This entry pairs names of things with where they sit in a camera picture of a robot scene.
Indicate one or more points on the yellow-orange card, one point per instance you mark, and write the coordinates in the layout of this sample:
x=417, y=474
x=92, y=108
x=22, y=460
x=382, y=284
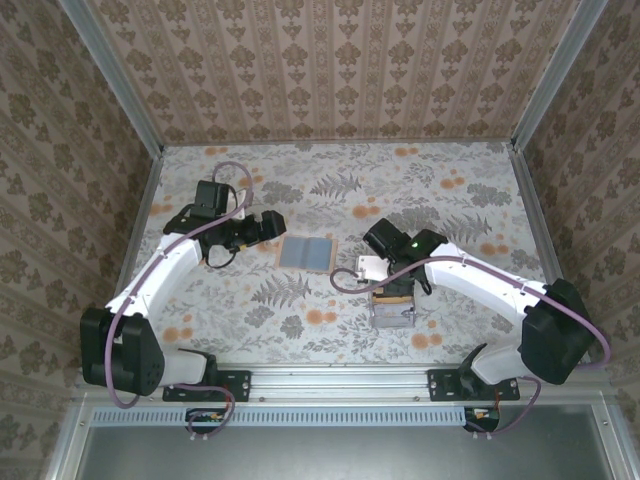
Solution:
x=382, y=301

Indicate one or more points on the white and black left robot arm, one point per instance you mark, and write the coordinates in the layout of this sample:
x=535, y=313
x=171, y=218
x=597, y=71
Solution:
x=150, y=280

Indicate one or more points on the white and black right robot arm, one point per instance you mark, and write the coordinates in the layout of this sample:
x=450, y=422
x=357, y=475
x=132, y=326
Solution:
x=480, y=277

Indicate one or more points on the clear acrylic card stand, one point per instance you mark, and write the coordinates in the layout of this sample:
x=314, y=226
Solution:
x=395, y=320

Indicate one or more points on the aluminium profile beam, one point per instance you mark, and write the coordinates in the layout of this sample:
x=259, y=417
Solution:
x=340, y=382

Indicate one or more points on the grey sheet metal panel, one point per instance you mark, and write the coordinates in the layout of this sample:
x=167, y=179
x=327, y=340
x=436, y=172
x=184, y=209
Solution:
x=325, y=455

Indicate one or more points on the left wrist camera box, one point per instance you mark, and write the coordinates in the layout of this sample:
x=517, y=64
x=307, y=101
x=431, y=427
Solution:
x=236, y=210

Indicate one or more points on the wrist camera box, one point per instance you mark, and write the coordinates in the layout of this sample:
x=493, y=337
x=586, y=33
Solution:
x=370, y=267
x=236, y=210

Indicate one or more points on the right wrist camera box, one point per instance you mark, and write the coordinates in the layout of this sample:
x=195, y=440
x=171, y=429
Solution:
x=370, y=267

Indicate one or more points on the aluminium side rail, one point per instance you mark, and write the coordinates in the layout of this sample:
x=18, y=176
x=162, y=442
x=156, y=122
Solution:
x=533, y=200
x=149, y=180

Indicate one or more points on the thin aluminium back rail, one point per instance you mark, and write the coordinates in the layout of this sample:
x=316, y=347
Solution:
x=340, y=144

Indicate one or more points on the aluminium frame post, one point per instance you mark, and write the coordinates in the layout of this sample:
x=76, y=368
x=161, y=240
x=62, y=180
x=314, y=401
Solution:
x=555, y=75
x=116, y=75

